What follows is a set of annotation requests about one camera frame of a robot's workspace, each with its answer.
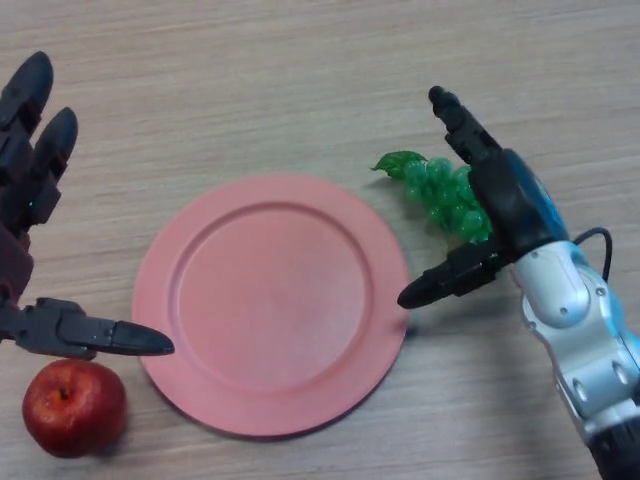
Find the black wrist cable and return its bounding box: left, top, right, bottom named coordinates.
left=572, top=227, right=615, bottom=281

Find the red apple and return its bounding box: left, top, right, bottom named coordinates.
left=22, top=358, right=128, bottom=459

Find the green grape bunch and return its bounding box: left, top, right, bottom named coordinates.
left=368, top=150, right=496, bottom=246

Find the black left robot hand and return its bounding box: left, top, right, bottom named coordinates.
left=0, top=50, right=176, bottom=360

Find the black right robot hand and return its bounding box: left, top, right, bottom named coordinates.
left=397, top=85, right=571, bottom=310

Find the pink round plate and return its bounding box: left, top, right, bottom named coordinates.
left=131, top=173, right=412, bottom=441

